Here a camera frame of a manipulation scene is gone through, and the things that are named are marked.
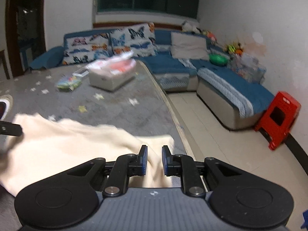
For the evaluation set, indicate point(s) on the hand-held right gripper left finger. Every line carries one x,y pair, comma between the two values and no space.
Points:
144,160

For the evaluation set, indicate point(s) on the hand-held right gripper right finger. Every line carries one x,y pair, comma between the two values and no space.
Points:
165,160

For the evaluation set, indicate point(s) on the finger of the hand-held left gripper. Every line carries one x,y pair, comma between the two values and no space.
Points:
10,128

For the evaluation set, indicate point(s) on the cream knit garment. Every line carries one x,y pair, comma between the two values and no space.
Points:
72,144

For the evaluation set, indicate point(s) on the round built-in induction cooker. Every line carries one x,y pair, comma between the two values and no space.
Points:
3,108

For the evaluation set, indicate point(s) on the grey star-print table mat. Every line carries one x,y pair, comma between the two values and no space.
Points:
115,110

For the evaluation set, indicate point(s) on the brown wooden chair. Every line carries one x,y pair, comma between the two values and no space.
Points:
4,65

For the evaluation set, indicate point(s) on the clear plastic toy case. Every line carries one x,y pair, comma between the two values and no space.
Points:
68,83

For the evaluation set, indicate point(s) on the blue corner sofa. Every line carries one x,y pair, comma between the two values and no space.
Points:
48,59

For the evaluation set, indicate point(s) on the dark wooden doorway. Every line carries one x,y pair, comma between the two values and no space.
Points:
12,41

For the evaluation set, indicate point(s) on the large wrapped tissue pack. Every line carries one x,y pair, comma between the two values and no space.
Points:
108,79

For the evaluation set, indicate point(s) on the white flat box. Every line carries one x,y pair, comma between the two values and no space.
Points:
80,71

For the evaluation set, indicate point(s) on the blue patterned sofa cover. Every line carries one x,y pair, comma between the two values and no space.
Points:
240,86

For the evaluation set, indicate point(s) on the butterfly print cushion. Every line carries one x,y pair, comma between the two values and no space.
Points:
134,41
81,50

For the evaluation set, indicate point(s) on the green bowl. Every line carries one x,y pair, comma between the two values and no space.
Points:
217,59

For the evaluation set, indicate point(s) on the grey pillow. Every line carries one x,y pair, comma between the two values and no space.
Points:
189,45

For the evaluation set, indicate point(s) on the clear plastic storage box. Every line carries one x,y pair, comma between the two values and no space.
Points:
247,69

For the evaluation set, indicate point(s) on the yellow green toy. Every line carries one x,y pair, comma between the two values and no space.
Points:
231,47

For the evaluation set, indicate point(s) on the orange plush toy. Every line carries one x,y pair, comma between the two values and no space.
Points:
238,51

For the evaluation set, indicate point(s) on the pink plush toy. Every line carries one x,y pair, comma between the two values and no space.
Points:
209,35

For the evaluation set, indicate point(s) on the red plastic stool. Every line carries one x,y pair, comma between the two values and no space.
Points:
286,103

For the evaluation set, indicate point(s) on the black and white plush toy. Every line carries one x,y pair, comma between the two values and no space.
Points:
190,26

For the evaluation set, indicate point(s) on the blue plastic object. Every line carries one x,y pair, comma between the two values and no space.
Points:
305,219

